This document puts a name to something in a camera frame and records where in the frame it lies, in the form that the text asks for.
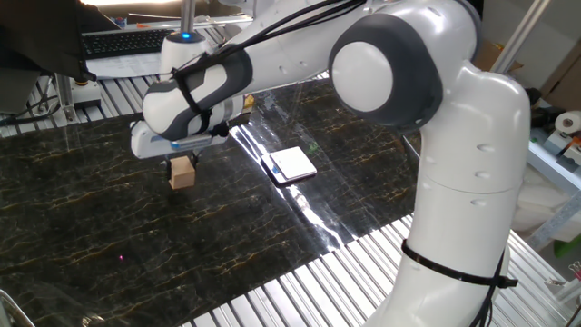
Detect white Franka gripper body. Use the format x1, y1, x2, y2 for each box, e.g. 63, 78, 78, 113
130, 120, 228, 160

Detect large wooden cube block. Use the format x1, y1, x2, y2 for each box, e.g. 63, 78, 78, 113
168, 155, 197, 191

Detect silver digital scale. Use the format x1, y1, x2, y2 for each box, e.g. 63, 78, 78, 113
261, 145, 318, 186

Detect black marble pattern mat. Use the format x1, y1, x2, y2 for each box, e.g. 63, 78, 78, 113
0, 79, 421, 327

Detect white emergency stop box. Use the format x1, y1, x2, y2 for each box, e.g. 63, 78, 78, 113
70, 77, 103, 109

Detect white paper sheet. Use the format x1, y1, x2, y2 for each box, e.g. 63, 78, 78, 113
84, 49, 162, 81

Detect black computer keyboard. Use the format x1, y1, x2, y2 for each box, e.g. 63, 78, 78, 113
81, 28, 176, 61

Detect grey box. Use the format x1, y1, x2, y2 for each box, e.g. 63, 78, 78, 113
0, 67, 42, 114

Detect slanted aluminium beam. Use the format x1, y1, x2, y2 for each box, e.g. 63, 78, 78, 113
489, 0, 553, 76

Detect white paper roll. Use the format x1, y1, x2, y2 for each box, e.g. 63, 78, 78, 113
554, 110, 581, 135

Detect green object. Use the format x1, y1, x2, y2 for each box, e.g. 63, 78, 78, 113
553, 235, 581, 260

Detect short aluminium post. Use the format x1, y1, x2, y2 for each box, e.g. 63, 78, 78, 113
54, 72, 77, 123

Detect black floor cables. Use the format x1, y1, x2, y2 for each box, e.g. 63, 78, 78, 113
0, 93, 63, 127

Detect tall aluminium post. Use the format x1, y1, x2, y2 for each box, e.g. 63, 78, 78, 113
179, 0, 197, 34

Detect curved metal chair rail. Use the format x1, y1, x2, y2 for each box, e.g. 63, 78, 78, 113
0, 289, 35, 327

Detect black strap on arm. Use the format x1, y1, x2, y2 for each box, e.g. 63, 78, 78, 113
400, 239, 518, 290

